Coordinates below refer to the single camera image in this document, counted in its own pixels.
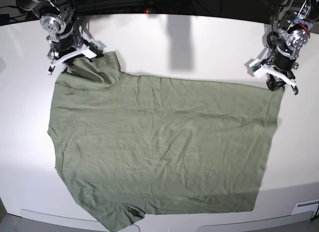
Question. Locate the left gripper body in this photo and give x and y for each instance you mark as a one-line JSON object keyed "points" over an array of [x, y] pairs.
{"points": [[283, 62]]}

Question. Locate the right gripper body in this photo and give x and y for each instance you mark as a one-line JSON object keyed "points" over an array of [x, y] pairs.
{"points": [[67, 42]]}

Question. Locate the green T-shirt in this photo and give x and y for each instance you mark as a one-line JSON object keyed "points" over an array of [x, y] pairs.
{"points": [[127, 146]]}

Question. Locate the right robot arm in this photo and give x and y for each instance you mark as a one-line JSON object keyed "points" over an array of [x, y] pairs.
{"points": [[57, 18]]}

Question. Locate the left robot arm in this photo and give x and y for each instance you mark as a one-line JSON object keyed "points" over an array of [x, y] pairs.
{"points": [[290, 31]]}

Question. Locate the black power adapter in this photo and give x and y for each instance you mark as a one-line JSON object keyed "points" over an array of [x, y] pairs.
{"points": [[4, 18]]}

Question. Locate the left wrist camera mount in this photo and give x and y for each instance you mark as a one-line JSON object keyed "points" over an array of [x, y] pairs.
{"points": [[263, 66]]}

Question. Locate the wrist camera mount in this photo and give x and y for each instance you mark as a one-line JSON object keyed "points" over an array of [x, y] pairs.
{"points": [[90, 49], [263, 66]]}

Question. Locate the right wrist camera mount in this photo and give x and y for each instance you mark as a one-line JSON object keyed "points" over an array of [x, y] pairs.
{"points": [[90, 49]]}

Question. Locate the black aluminium frame rail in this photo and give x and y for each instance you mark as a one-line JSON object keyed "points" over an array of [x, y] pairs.
{"points": [[179, 7]]}

